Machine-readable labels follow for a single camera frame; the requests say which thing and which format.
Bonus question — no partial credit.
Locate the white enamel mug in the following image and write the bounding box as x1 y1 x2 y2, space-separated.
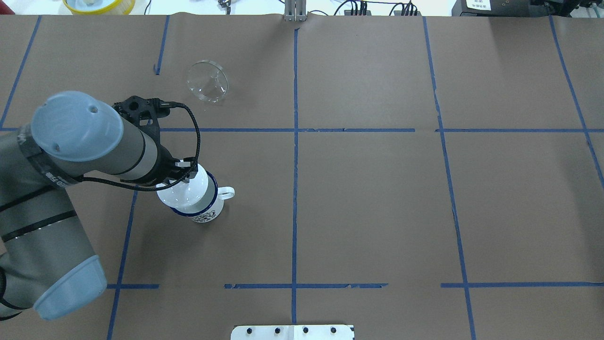
170 171 235 223

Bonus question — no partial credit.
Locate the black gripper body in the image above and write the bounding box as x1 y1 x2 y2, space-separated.
150 146 189 186

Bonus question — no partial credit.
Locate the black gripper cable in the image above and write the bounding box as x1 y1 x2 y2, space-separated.
78 101 201 192

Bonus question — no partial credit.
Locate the clear glass funnel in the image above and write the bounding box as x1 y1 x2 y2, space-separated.
186 59 229 103

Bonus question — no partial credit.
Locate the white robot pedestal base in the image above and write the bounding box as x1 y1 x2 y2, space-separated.
230 324 355 340

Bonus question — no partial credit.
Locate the white enamel mug lid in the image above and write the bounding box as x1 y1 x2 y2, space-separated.
156 164 209 213

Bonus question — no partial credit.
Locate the yellow white tape roll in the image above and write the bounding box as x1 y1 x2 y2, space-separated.
62 0 136 16

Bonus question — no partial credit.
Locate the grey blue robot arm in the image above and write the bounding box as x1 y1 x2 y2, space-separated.
1 91 199 321

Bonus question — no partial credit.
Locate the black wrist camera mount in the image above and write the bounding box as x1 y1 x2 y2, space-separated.
112 95 170 144

